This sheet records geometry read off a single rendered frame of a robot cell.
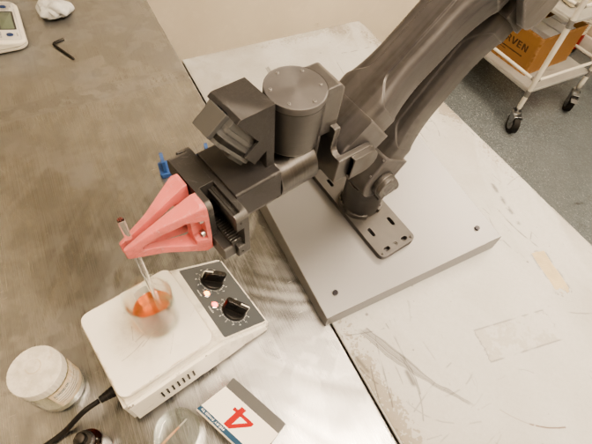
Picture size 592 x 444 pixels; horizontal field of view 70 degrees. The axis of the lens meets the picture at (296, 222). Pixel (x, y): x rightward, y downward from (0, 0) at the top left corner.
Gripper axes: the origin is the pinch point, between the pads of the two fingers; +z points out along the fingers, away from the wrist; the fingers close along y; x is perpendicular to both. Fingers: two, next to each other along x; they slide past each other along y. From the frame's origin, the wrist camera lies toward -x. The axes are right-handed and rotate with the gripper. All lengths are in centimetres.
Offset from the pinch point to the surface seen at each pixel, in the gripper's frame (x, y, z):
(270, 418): 25.4, 15.4, -4.1
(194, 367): 20.2, 5.7, 0.3
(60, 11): 23, -86, -19
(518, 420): 26, 36, -29
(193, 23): 65, -130, -75
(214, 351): 19.3, 5.8, -2.6
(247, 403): 25.4, 12.1, -2.9
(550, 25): 75, -49, -230
